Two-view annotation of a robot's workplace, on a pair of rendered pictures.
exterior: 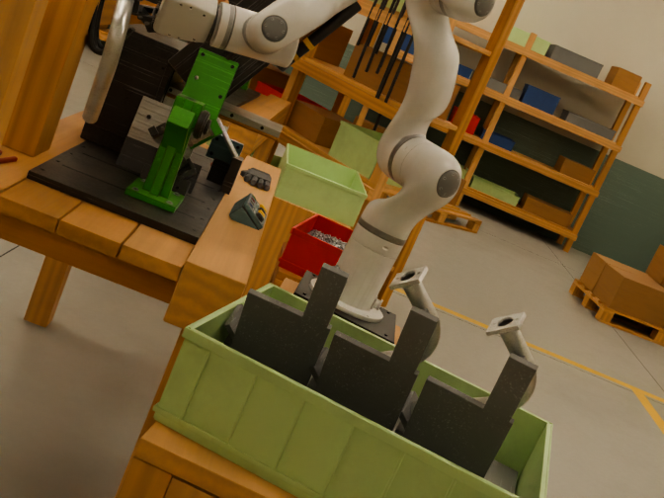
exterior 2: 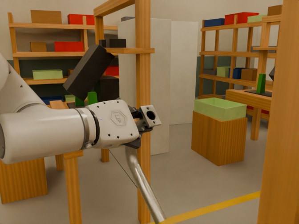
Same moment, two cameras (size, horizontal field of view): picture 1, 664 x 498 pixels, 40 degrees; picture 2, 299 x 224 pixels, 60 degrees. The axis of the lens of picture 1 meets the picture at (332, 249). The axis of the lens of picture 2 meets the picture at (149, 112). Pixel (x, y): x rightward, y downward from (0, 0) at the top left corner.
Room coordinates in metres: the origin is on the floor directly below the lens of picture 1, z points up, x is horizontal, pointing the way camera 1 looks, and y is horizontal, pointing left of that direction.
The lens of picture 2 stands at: (2.23, 0.30, 1.55)
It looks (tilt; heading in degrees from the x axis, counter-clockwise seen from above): 14 degrees down; 159
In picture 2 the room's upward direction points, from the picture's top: straight up
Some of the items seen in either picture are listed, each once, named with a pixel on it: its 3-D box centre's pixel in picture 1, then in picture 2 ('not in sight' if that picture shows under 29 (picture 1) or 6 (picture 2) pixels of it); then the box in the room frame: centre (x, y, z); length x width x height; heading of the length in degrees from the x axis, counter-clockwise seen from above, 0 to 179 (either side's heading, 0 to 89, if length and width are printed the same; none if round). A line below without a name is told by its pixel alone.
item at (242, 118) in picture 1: (218, 108); not in sight; (2.68, 0.47, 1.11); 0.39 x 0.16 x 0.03; 96
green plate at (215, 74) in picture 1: (207, 90); not in sight; (2.52, 0.49, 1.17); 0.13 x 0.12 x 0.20; 6
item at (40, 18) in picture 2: not in sight; (85, 64); (-4.14, 1.16, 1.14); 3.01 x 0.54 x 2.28; 93
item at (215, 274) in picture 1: (237, 224); not in sight; (2.62, 0.28, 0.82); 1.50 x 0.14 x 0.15; 6
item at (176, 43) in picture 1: (139, 90); not in sight; (2.68, 0.71, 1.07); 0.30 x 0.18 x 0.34; 6
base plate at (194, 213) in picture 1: (156, 169); not in sight; (2.59, 0.56, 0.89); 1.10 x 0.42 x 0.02; 6
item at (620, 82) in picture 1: (487, 116); not in sight; (11.23, -1.09, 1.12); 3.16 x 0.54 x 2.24; 93
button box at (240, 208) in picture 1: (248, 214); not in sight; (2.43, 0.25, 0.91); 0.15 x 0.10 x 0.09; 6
